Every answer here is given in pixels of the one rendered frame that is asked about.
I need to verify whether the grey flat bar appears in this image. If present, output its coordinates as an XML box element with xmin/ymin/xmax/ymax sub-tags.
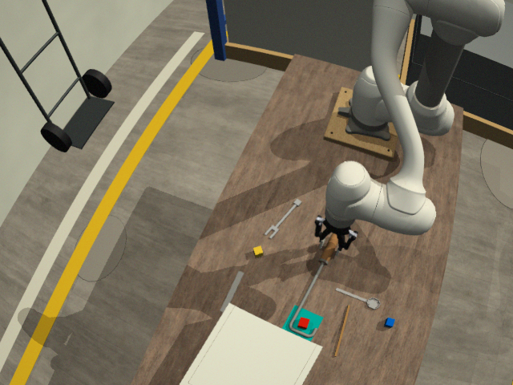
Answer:
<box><xmin>220</xmin><ymin>271</ymin><xmax>244</xmax><ymax>312</ymax></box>

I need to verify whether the teal square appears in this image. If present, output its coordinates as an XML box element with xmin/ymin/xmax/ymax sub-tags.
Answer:
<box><xmin>282</xmin><ymin>305</ymin><xmax>323</xmax><ymax>342</ymax></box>

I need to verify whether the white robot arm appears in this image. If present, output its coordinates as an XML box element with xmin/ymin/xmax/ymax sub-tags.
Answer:
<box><xmin>325</xmin><ymin>0</ymin><xmax>505</xmax><ymax>236</ymax></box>

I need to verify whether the steel hook with wooden handle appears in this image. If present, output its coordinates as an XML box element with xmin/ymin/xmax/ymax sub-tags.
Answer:
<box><xmin>289</xmin><ymin>233</ymin><xmax>338</xmax><ymax>338</ymax></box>

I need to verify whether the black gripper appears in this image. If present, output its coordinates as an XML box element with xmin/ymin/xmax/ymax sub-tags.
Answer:
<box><xmin>314</xmin><ymin>215</ymin><xmax>358</xmax><ymax>256</ymax></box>

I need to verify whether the blue cube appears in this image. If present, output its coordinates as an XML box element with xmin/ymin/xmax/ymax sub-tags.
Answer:
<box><xmin>384</xmin><ymin>318</ymin><xmax>395</xmax><ymax>328</ymax></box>

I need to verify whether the grey metal spoon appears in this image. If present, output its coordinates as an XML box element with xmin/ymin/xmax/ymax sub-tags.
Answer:
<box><xmin>336</xmin><ymin>288</ymin><xmax>381</xmax><ymax>310</ymax></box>

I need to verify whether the grey wrench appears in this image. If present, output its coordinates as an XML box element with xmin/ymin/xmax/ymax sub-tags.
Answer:
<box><xmin>265</xmin><ymin>199</ymin><xmax>302</xmax><ymax>239</ymax></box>

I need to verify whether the red block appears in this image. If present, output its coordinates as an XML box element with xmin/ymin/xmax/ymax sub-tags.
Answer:
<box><xmin>298</xmin><ymin>317</ymin><xmax>309</xmax><ymax>329</ymax></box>

